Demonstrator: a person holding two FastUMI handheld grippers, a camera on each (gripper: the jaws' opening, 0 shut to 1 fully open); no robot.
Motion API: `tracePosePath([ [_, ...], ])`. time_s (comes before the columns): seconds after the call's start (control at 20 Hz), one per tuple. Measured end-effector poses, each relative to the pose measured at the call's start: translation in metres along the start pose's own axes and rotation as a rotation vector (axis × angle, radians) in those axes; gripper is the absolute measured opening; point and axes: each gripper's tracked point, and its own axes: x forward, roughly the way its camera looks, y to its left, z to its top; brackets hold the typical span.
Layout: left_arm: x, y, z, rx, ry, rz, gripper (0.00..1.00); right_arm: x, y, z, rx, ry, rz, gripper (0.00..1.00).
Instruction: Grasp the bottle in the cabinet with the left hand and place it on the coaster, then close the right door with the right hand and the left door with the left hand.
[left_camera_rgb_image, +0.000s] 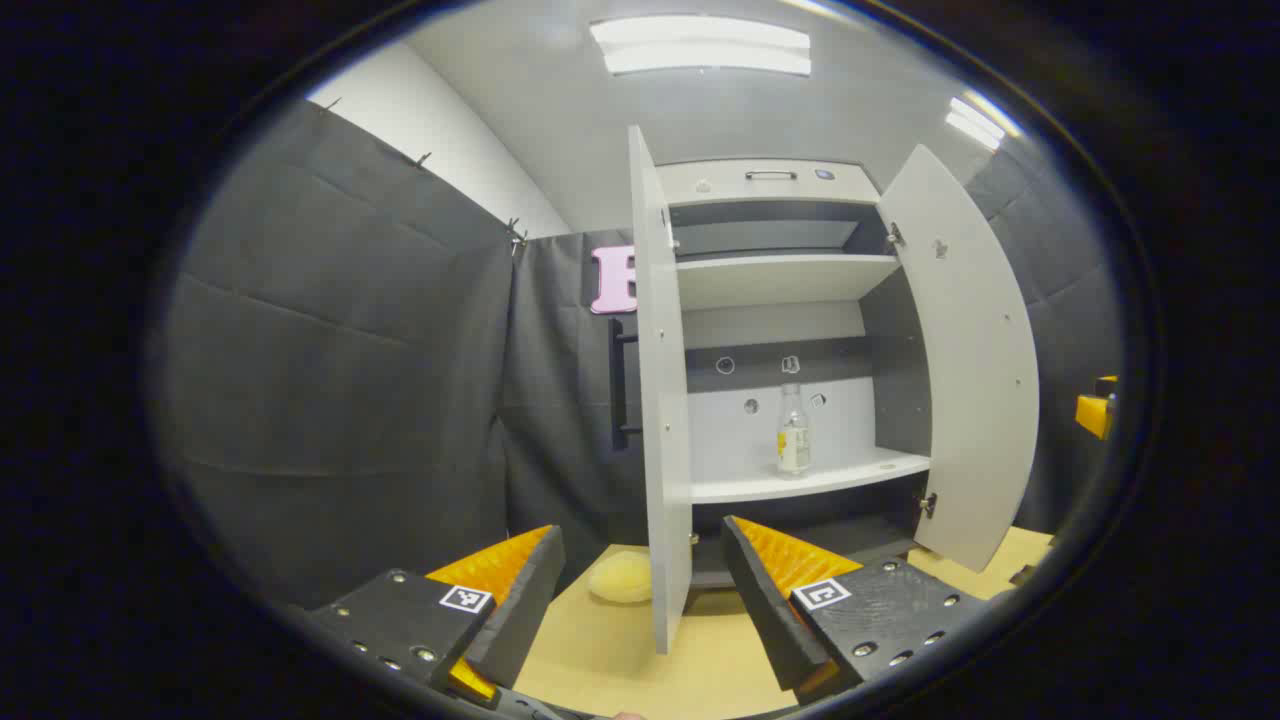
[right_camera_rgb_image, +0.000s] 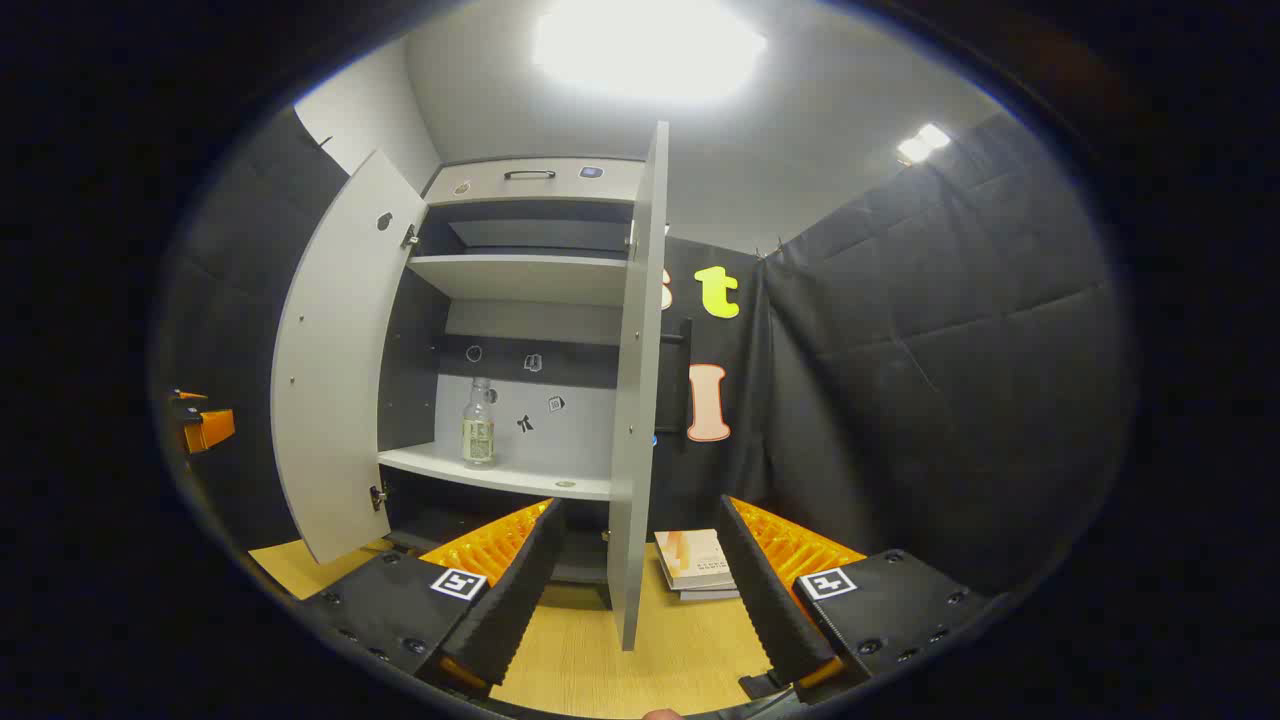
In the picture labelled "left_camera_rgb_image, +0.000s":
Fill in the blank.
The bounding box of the grey cabinet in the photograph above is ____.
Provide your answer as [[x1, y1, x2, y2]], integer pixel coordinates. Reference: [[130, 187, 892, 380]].
[[655, 158, 936, 591]]

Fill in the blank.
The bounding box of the black backdrop cloth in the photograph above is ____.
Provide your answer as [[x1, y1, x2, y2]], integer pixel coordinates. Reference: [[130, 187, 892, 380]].
[[160, 95, 1126, 611]]

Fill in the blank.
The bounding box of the black door handle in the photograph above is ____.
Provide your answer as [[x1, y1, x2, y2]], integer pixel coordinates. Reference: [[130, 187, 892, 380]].
[[608, 318, 643, 451]]

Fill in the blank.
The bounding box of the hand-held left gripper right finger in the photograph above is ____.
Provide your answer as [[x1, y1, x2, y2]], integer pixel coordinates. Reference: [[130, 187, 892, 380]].
[[720, 515, 993, 704]]

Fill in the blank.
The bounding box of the clear glass bottle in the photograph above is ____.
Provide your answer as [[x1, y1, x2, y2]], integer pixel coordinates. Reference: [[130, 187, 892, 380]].
[[777, 383, 811, 477]]

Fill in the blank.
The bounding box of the ceiling light panel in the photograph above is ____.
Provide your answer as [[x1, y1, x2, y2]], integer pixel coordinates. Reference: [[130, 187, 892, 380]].
[[945, 95, 1011, 151], [588, 15, 813, 78]]

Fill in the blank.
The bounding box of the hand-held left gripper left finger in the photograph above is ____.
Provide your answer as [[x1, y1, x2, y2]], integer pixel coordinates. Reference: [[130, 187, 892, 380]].
[[308, 524, 567, 707]]

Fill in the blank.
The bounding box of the yellow fluffy round pad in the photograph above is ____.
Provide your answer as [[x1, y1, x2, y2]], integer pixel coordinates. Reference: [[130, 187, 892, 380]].
[[588, 550, 653, 604]]

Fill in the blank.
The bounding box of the grey cabinet door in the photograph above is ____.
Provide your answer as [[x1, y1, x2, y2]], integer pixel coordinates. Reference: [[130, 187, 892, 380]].
[[628, 125, 693, 656], [877, 145, 1041, 573]]

